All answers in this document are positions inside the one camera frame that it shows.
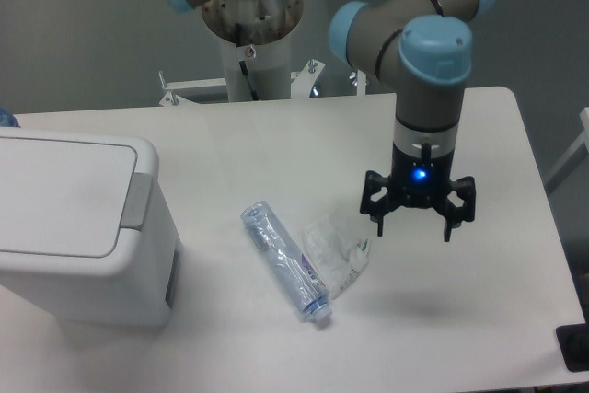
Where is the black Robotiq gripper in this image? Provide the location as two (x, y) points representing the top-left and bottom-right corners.
(360, 144), (475, 242)

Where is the white push-button trash can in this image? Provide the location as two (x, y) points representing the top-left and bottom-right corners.
(1, 128), (182, 326)

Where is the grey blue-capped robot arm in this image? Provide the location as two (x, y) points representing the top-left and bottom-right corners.
(167, 0), (496, 232)

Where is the crumpled clear plastic wrapper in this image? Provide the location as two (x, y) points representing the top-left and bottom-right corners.
(301, 211), (372, 300)

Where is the crushed clear plastic bottle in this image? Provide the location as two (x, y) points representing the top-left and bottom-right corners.
(240, 201), (333, 329)

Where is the black clamp at table edge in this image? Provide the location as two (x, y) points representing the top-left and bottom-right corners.
(556, 323), (588, 373)

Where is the blue object at left edge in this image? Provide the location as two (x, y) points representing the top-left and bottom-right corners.
(0, 108), (20, 128)

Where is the white pedestal base frame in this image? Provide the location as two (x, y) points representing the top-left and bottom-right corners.
(158, 58), (331, 107)

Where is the white frame at right edge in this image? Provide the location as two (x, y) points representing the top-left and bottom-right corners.
(544, 107), (588, 196)

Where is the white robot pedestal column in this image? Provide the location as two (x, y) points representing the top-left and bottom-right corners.
(201, 0), (306, 102)

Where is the black cable on pedestal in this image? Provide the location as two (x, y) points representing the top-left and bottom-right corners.
(234, 22), (260, 101)

